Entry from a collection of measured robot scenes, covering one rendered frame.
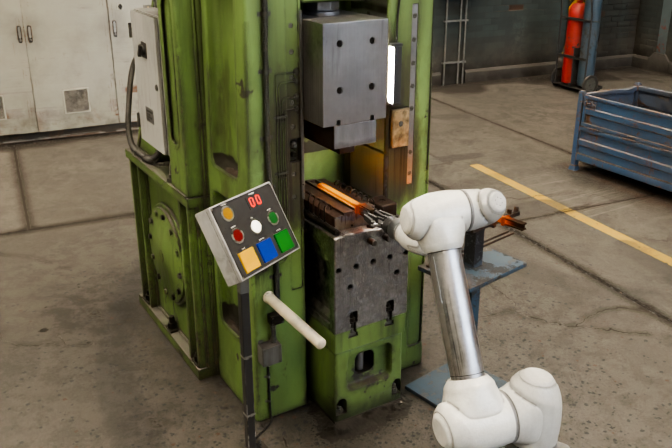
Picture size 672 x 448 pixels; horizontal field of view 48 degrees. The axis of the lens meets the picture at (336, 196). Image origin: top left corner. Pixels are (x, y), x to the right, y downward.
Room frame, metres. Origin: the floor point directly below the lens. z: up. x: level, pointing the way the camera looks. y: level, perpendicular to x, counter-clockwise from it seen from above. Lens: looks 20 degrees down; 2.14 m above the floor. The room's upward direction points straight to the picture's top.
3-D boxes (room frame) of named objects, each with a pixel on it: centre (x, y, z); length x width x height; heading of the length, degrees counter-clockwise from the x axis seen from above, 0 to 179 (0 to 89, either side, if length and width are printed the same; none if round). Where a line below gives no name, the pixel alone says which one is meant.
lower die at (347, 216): (3.10, 0.03, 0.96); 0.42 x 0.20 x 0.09; 31
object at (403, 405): (2.88, -0.10, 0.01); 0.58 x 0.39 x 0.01; 121
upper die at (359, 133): (3.10, 0.03, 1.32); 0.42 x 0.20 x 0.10; 31
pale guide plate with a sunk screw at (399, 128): (3.19, -0.28, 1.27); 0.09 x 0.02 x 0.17; 121
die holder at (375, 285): (3.13, -0.01, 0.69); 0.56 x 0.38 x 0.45; 31
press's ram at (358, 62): (3.12, -0.01, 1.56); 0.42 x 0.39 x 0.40; 31
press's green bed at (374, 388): (3.13, -0.01, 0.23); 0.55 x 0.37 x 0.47; 31
